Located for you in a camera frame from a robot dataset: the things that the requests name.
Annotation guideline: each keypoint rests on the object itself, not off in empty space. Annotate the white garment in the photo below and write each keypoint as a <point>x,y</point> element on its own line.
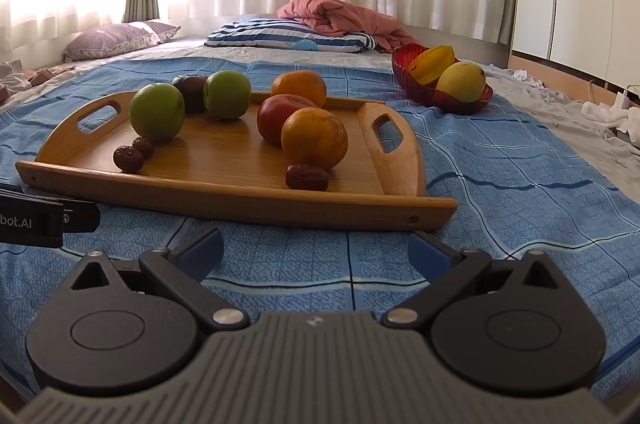
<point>11,76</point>

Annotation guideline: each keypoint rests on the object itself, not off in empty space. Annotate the pink quilt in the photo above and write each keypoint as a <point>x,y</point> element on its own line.
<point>340,14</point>

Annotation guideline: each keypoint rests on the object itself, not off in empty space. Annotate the white charger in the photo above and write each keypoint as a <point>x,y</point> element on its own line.
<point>626,100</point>

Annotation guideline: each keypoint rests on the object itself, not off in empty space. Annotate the large oval orange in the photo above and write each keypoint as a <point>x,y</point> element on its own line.
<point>315,139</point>

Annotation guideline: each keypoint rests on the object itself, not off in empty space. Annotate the yellow mango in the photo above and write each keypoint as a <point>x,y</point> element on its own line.
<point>462,81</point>

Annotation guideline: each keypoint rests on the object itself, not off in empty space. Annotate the purple pillow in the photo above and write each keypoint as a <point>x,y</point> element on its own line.
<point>115,40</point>

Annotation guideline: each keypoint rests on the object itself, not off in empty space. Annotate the blue white striped pillow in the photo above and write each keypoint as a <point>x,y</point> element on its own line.
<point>270,34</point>

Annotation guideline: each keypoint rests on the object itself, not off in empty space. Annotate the blue checked blanket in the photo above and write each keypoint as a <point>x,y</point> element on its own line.
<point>500,214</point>

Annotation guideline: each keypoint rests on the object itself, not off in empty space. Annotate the yellow starfruit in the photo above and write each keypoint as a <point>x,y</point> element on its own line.
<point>430,64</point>

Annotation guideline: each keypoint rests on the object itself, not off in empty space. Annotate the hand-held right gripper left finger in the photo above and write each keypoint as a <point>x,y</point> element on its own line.
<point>200,253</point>

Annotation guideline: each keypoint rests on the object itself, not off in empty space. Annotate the crumpled white cloth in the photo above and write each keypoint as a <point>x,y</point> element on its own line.
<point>612,116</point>

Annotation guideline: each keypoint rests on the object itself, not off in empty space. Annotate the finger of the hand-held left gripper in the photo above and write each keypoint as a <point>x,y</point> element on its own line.
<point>82,217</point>

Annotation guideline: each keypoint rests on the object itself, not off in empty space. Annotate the dark purple round fruit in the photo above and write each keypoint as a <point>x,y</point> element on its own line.
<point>187,91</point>

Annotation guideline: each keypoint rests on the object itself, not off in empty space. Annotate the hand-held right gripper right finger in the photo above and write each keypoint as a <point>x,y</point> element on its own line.
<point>429,254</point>

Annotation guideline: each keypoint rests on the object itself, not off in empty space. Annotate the small orange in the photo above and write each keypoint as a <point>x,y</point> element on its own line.
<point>300,86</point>

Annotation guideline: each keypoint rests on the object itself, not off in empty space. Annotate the red glass bowl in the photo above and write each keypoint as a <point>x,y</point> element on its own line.
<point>405,69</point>

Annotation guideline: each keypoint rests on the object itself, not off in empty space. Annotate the red tomato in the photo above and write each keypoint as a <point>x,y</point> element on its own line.
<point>272,119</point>

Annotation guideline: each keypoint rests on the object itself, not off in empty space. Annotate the dried red date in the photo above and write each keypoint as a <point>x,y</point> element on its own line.
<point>127,159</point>
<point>145,145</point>
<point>307,177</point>

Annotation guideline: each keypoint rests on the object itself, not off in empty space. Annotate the green apple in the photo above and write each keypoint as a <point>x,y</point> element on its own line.
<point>157,111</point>
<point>227,95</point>

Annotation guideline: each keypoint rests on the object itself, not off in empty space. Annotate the beige garment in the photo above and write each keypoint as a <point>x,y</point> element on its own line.
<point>47,74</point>

